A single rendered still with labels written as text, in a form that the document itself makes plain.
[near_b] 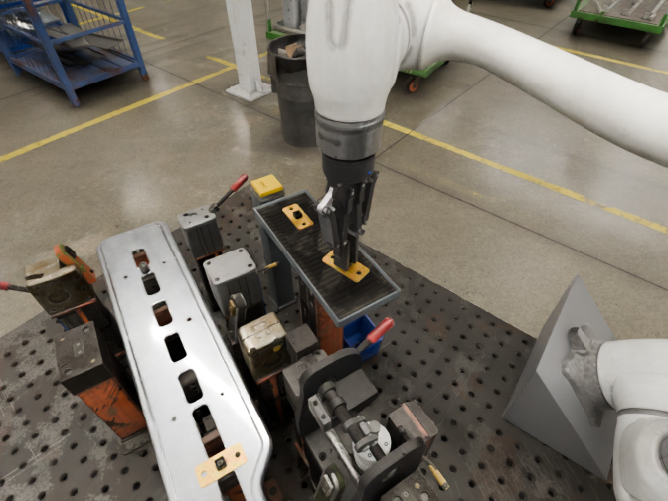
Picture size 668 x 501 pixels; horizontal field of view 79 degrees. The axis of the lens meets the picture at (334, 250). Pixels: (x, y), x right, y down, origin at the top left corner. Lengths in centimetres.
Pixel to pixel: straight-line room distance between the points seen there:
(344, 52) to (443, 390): 95
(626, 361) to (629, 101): 69
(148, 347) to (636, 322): 232
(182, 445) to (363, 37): 71
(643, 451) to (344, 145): 75
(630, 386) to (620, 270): 184
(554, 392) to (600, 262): 186
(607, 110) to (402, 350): 90
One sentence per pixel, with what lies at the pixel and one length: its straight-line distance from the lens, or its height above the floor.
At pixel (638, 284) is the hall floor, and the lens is 285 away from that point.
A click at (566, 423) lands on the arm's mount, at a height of 83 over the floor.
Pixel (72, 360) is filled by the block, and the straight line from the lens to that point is 99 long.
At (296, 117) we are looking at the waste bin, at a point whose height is 27.
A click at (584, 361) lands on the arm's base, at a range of 114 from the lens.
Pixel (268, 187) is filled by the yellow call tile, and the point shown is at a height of 116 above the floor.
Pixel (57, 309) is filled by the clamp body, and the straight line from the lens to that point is 120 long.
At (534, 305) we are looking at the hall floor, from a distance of 245.
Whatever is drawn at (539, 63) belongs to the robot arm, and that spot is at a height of 158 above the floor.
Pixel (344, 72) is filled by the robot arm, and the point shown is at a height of 158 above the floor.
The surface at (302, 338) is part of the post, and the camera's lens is 79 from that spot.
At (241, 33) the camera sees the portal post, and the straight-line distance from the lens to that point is 409.
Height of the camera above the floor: 176
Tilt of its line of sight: 45 degrees down
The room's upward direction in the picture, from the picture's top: straight up
